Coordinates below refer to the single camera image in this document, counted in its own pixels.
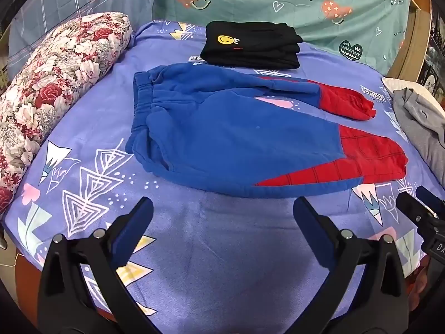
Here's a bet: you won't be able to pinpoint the grey garment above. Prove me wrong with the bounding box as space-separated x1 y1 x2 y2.
392 88 445 180

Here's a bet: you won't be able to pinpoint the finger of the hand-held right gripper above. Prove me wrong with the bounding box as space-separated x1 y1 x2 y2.
415 185 445 213
396 191 439 232

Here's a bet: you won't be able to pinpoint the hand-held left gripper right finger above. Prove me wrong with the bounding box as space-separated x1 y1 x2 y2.
293 197 409 334

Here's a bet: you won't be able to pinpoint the blue plaid pillow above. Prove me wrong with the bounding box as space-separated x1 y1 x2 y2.
7 0 161 73

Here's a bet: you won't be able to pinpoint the white pillow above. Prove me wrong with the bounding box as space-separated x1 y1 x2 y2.
381 76 439 102

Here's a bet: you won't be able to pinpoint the purple printed bedsheet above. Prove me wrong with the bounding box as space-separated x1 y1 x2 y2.
2 19 435 324

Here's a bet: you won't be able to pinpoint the folded black pants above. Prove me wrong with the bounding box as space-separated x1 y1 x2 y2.
201 21 304 70

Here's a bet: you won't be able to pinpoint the wooden bed frame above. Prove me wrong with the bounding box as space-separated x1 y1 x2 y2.
389 0 435 87

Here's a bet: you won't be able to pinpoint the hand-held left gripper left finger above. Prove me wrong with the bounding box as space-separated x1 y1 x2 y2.
38 197 161 334

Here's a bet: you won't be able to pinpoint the blue and red pants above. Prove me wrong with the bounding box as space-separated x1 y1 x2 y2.
125 63 409 199

